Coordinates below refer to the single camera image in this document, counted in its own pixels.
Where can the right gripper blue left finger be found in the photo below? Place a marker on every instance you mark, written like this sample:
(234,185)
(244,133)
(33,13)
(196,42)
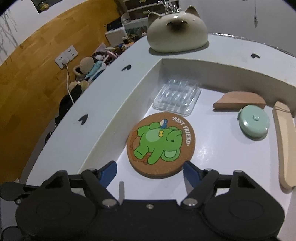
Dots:
(96,183)

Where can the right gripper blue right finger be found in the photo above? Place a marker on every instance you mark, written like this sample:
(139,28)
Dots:
(203,184)

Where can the cork coaster green elephant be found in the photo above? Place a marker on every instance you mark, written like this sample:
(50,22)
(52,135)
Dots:
(158,145)

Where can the mint green round tape measure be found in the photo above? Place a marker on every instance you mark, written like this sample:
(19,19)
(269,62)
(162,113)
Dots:
(253,121)

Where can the brown wedge-shaped wooden block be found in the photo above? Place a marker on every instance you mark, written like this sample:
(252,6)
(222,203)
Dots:
(236,100)

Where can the clear plastic soap dish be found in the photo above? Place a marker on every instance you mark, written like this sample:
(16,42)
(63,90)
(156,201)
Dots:
(178,96)

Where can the light wooden stick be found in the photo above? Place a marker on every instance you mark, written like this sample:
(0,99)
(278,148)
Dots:
(285,134)

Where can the cream cat-shaped ceramic jar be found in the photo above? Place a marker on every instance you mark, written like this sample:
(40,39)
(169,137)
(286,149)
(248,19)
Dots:
(176,32)

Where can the white drawer cabinet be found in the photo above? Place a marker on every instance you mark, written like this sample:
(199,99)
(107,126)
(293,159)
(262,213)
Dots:
(139,9)

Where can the white wall socket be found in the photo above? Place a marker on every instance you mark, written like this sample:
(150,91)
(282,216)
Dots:
(66,56)

